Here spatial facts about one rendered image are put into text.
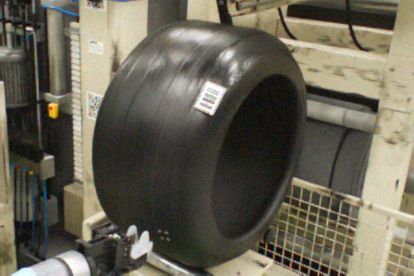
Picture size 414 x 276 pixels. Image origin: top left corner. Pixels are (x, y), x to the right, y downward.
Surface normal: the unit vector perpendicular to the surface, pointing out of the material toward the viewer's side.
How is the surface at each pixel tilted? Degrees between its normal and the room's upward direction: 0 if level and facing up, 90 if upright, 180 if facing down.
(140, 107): 59
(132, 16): 90
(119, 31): 90
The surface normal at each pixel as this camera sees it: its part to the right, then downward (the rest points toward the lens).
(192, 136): 0.14, 0.05
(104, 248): 0.79, 0.25
